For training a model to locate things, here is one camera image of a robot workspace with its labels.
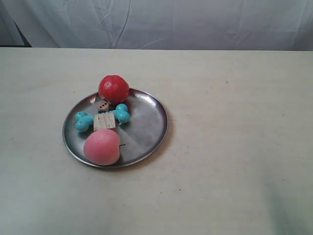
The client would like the white backdrop cloth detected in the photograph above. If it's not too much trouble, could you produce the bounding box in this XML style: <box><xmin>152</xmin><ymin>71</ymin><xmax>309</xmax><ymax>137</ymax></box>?
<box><xmin>0</xmin><ymin>0</ymin><xmax>313</xmax><ymax>51</ymax></box>

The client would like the teal toy bone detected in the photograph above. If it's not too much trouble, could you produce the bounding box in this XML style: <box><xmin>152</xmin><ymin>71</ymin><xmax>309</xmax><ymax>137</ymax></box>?
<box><xmin>75</xmin><ymin>103</ymin><xmax>131</xmax><ymax>133</ymax></box>

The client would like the wooden die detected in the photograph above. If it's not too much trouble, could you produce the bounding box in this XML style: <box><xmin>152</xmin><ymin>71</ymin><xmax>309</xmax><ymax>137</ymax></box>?
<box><xmin>97</xmin><ymin>101</ymin><xmax>110</xmax><ymax>114</ymax></box>

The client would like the round steel plate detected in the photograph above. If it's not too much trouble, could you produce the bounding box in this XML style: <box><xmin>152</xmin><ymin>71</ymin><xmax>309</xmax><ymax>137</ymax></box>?
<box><xmin>62</xmin><ymin>88</ymin><xmax>169</xmax><ymax>169</ymax></box>

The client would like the red apple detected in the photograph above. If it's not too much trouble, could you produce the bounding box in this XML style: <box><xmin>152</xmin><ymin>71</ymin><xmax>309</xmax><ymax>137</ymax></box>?
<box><xmin>98</xmin><ymin>75</ymin><xmax>130</xmax><ymax>105</ymax></box>

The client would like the pink peach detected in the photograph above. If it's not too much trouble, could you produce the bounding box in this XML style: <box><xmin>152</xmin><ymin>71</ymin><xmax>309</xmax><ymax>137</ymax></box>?
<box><xmin>83</xmin><ymin>129</ymin><xmax>120</xmax><ymax>166</ymax></box>

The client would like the wooden block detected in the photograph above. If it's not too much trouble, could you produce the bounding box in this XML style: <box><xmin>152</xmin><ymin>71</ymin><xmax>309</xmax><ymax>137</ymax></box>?
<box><xmin>93</xmin><ymin>112</ymin><xmax>117</xmax><ymax>132</ymax></box>

